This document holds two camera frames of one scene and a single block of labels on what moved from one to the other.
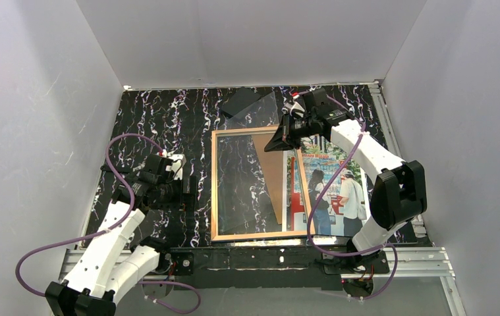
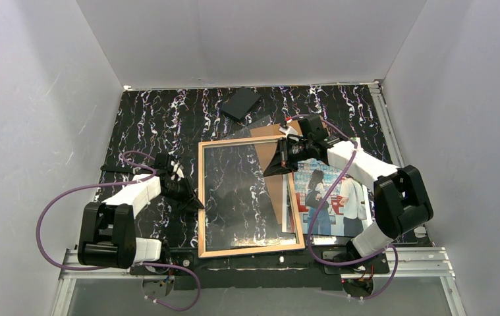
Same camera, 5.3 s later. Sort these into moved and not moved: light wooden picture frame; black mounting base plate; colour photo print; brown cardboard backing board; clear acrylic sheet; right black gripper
Moved: right black gripper; clear acrylic sheet; light wooden picture frame
Not moved: brown cardboard backing board; black mounting base plate; colour photo print
